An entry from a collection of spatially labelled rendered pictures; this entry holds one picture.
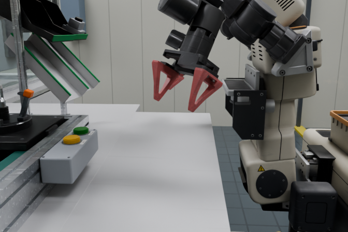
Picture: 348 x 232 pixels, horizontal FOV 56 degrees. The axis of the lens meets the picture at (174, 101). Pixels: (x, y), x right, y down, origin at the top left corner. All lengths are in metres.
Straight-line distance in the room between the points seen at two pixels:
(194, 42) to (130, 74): 3.57
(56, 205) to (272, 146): 0.68
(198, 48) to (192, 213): 0.34
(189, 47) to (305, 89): 0.58
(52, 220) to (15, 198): 0.09
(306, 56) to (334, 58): 3.48
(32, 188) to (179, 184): 0.33
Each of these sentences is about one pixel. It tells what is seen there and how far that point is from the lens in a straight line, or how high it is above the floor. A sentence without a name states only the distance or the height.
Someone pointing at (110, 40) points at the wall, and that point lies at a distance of 4.20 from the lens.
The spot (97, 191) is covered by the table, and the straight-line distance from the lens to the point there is 0.81.
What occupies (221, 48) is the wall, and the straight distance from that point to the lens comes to 4.08.
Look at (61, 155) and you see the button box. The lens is 0.76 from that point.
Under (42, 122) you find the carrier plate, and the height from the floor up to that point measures 0.97.
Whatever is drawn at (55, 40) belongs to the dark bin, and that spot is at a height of 1.19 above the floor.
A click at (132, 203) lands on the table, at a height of 0.86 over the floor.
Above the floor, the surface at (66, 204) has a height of 0.86.
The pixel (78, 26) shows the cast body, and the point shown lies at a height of 1.24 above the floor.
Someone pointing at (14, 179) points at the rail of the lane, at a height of 0.96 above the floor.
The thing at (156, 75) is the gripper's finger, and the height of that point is 1.14.
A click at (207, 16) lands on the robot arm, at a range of 0.64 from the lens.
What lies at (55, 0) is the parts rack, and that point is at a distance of 1.45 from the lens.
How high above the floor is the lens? 1.23
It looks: 13 degrees down
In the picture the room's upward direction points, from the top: straight up
